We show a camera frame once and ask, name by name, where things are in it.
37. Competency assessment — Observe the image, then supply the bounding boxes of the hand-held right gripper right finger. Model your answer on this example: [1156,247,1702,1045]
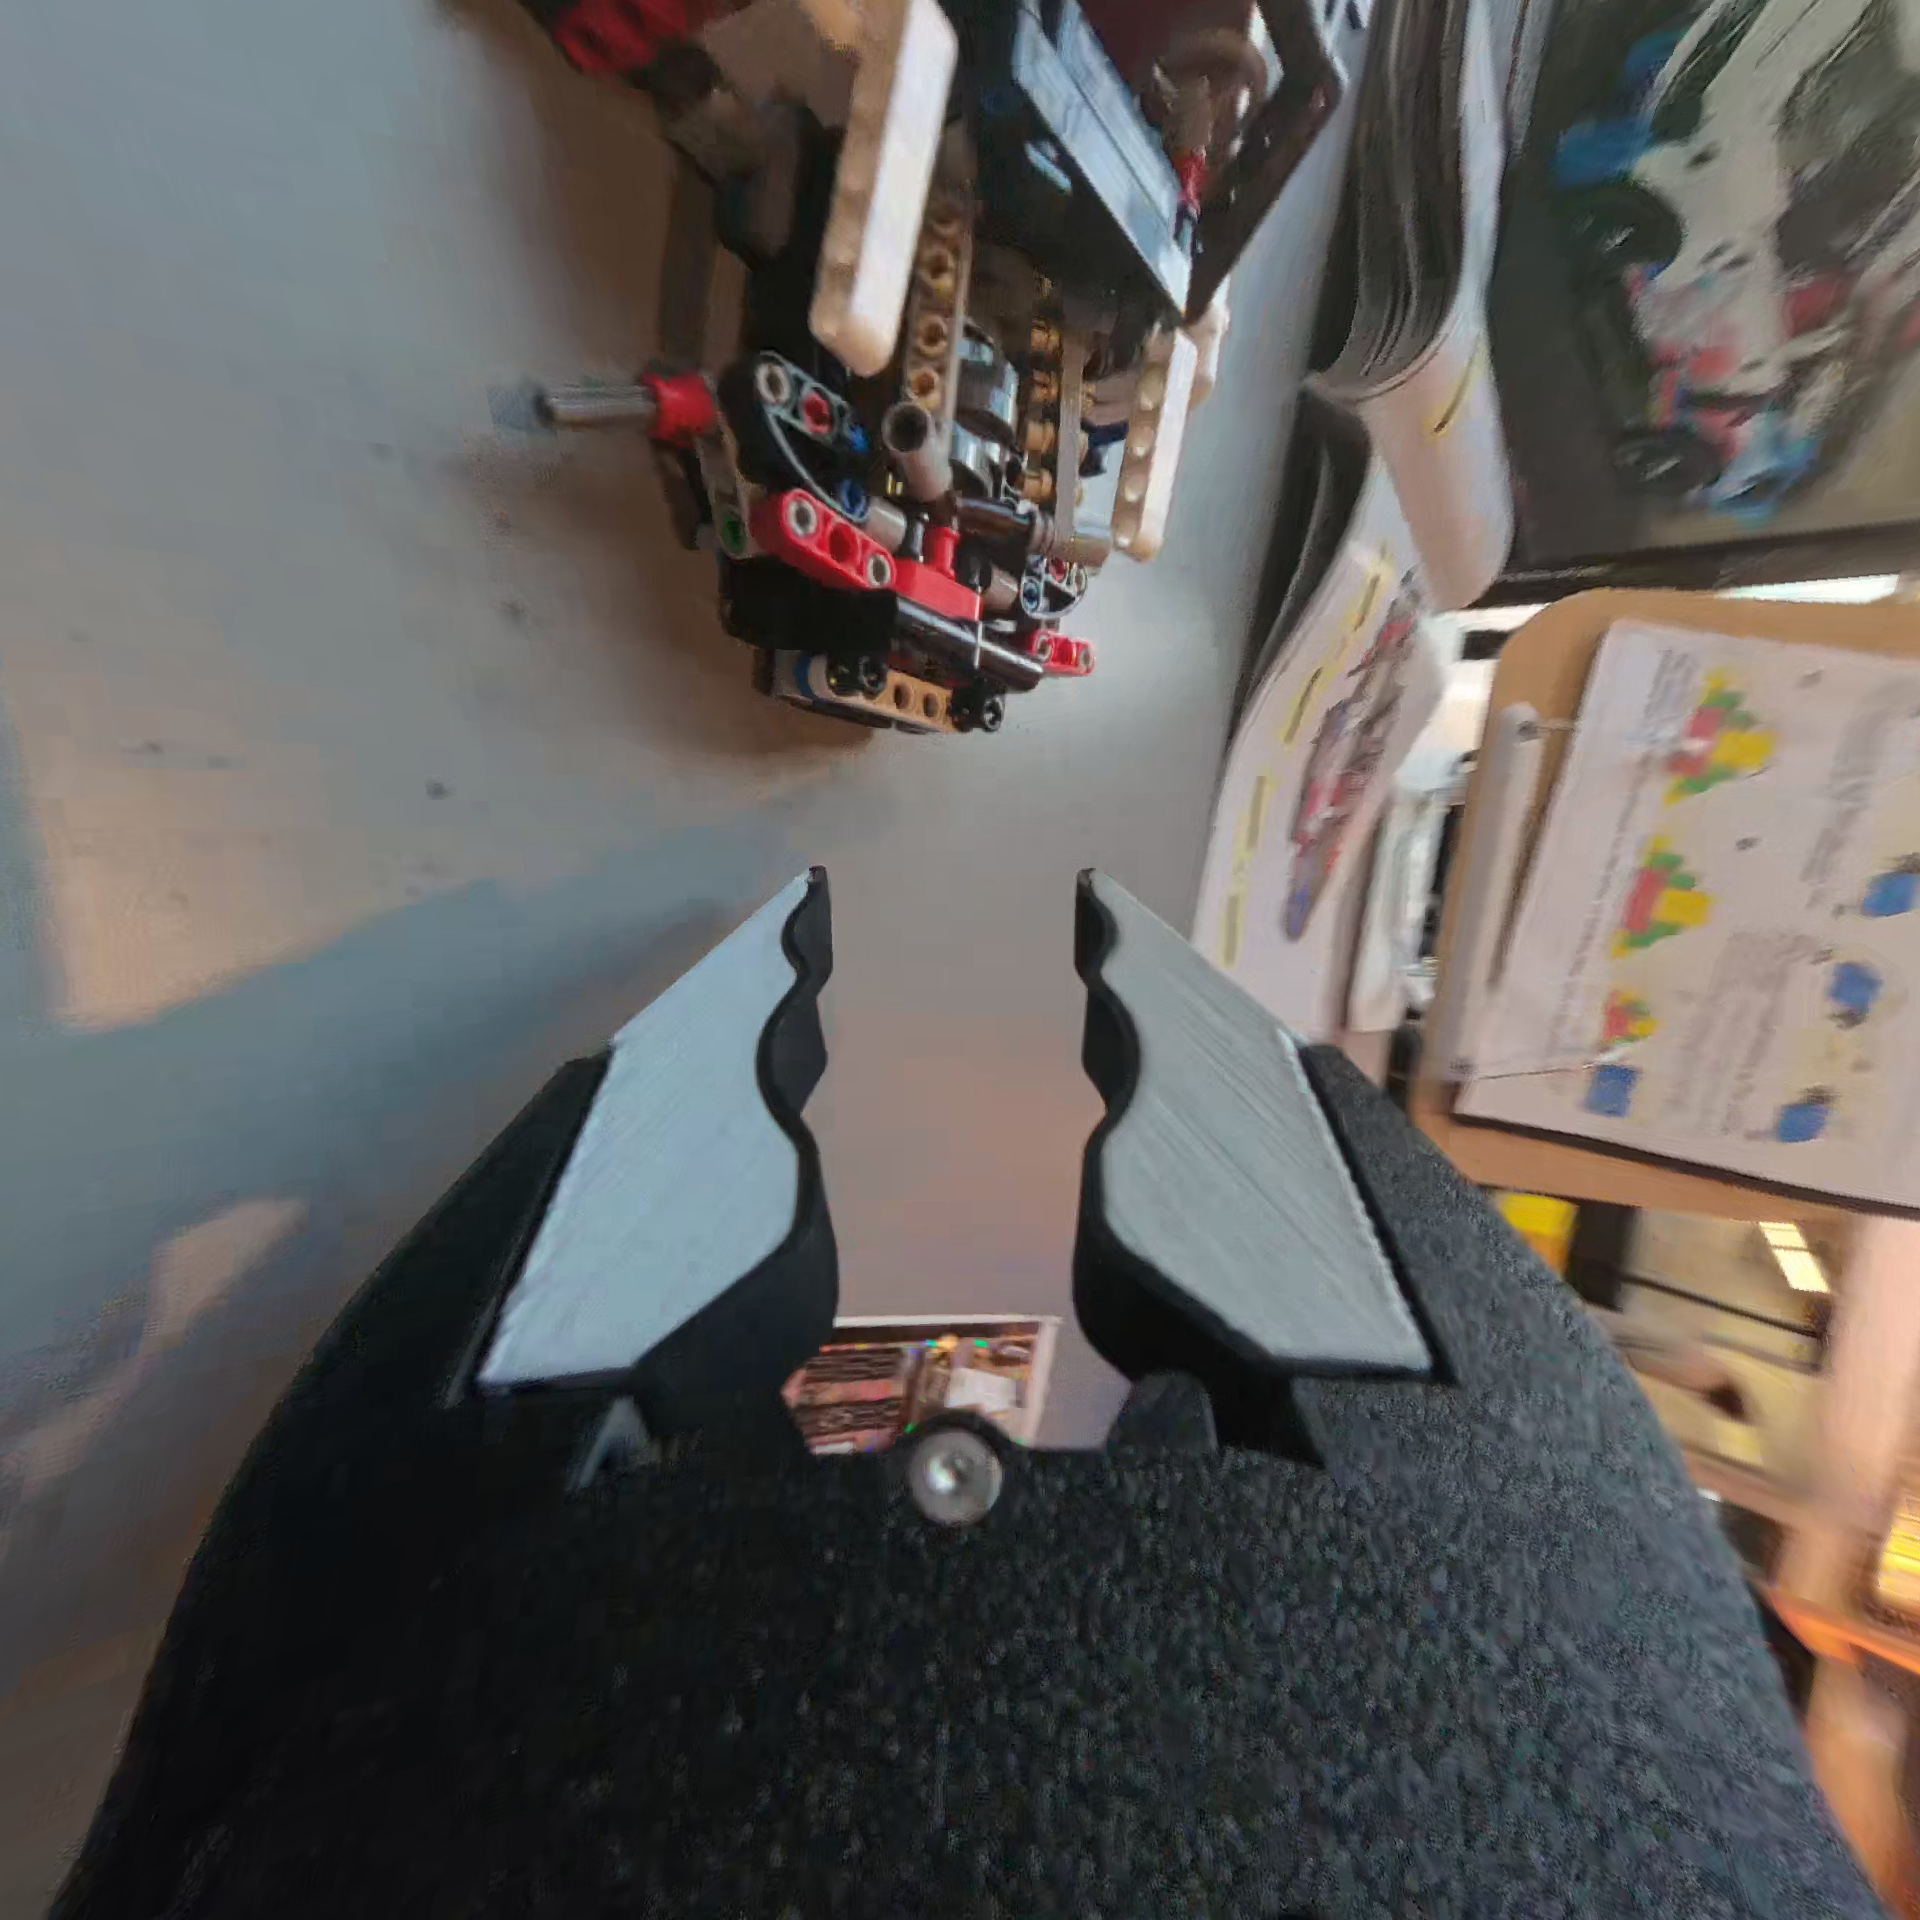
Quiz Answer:
[1071,867,1439,1389]

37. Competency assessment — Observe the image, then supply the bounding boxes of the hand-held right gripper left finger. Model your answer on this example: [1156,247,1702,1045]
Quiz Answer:
[478,867,840,1412]

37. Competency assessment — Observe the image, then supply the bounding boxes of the holographic sticker sheet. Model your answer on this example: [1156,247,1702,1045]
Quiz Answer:
[780,1317,1058,1455]

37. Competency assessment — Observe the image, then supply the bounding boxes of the toy brick race car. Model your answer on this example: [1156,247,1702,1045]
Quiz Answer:
[487,0,1353,736]

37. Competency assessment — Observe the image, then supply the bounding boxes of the grey desk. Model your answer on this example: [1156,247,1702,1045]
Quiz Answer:
[0,0,1442,1920]

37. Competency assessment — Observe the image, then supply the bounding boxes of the clipboard with printed sheet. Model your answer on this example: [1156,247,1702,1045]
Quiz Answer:
[1342,584,1920,1221]

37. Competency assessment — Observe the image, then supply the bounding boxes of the open instruction booklet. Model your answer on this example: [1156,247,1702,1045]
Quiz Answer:
[1200,0,1517,1045]

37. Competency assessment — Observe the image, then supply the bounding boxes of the printed instruction sheet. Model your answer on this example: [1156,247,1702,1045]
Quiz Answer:
[1450,620,1920,1214]

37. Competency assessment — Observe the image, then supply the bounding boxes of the black toy car box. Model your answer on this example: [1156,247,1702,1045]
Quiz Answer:
[1493,0,1920,589]

